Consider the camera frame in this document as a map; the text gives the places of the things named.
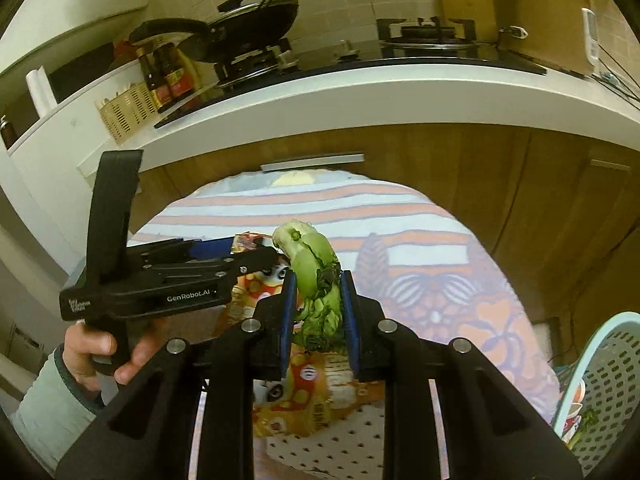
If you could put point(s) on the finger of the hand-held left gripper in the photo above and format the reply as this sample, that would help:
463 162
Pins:
175 247
250 262

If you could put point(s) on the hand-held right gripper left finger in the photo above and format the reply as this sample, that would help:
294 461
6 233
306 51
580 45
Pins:
287 320

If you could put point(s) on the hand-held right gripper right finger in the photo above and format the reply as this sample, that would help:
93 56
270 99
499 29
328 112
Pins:
350 320

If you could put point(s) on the green bok choy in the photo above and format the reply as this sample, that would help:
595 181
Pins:
310 265

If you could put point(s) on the yellow snack packet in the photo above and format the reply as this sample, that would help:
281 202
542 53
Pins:
310 390

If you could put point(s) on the teal plastic basket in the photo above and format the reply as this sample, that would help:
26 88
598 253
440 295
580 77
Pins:
610 360

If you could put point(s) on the person's left hand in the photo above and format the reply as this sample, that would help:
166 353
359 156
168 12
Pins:
82 355

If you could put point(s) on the yellow perforated utensil holder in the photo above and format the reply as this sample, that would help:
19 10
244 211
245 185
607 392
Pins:
127 115

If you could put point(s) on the patterned pink blanket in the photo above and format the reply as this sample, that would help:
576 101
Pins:
425 240

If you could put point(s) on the white paper roll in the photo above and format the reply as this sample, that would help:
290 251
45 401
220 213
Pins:
40 92

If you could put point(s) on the black pan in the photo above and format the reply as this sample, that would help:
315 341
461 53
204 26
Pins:
165 27

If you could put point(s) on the black wok with lid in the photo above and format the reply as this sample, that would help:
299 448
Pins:
260 20

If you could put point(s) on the green vegetable scrap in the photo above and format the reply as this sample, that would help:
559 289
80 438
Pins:
587 419

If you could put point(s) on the black gas stove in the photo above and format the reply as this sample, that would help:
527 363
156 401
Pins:
425 60

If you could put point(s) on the beige rice cooker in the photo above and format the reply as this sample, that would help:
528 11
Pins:
535 15

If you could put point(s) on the white plug-in timer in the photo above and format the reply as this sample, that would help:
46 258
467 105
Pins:
589 40

